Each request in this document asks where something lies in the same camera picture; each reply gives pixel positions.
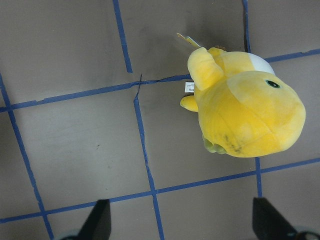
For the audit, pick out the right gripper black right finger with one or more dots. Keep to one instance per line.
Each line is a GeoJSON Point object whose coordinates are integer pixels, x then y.
{"type": "Point", "coordinates": [269, 224]}

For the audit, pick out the yellow plush dinosaur toy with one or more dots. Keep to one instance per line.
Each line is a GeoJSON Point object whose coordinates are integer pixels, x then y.
{"type": "Point", "coordinates": [244, 110]}

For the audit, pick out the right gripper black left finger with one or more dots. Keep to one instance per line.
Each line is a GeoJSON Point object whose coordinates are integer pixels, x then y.
{"type": "Point", "coordinates": [97, 226]}

